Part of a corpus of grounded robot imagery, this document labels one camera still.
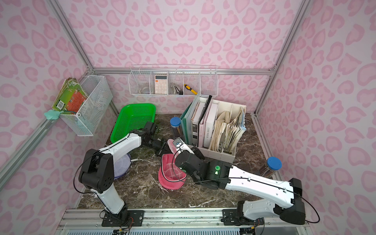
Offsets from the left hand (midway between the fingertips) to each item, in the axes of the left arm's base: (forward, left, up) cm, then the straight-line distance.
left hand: (174, 147), depth 84 cm
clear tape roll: (+34, +21, +14) cm, 42 cm away
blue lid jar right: (-13, -49, +7) cm, 51 cm away
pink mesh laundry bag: (-12, +3, -13) cm, 18 cm away
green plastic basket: (+36, +38, -14) cm, 54 cm away
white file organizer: (+5, -33, +11) cm, 35 cm away
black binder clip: (+30, -3, +16) cm, 34 cm away
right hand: (-10, -7, +14) cm, 19 cm away
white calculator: (+37, +10, +16) cm, 42 cm away
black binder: (+17, -15, +11) cm, 25 cm away
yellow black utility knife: (+37, -10, +12) cm, 40 cm away
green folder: (+7, -7, +16) cm, 18 cm away
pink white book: (+8, -18, +7) cm, 21 cm away
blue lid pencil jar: (+13, 0, +6) cm, 15 cm away
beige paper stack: (+10, -26, +6) cm, 28 cm away
